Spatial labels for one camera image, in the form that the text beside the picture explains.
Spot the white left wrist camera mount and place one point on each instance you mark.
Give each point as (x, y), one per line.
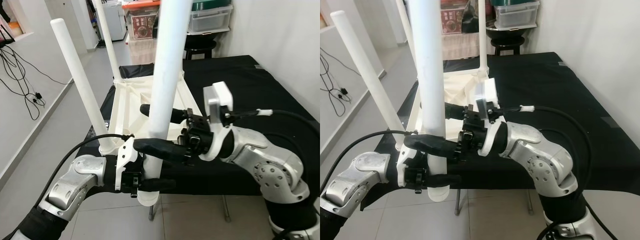
(406, 160)
(125, 160)

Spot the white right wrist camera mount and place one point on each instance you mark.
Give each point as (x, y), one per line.
(220, 100)
(487, 95)

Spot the orange lid storage box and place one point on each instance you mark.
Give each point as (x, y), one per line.
(452, 20)
(142, 22)

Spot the black table cloth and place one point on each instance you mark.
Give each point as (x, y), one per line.
(260, 85)
(550, 85)

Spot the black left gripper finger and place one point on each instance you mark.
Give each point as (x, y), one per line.
(445, 181)
(160, 185)

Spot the white plastic table leg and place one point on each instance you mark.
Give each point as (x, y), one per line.
(427, 60)
(365, 75)
(405, 25)
(80, 85)
(483, 40)
(170, 60)
(107, 40)

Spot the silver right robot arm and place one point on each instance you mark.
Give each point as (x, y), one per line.
(545, 160)
(270, 165)

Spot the beige cloth covered bench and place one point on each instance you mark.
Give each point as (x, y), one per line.
(460, 46)
(142, 50)

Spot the white appliance cabinet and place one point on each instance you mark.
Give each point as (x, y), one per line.
(117, 22)

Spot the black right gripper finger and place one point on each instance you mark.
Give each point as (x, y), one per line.
(180, 116)
(160, 150)
(457, 111)
(430, 146)

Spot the white plastic table top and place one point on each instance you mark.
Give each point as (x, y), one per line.
(460, 92)
(130, 110)

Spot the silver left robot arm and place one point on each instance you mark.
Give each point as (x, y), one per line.
(75, 185)
(355, 180)

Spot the black bag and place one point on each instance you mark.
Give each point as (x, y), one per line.
(471, 20)

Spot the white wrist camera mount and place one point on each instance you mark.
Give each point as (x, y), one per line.
(220, 100)
(406, 160)
(125, 160)
(487, 95)

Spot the green lid storage box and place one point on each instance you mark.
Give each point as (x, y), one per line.
(517, 15)
(210, 17)

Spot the black router device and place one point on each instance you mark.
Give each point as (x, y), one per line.
(5, 35)

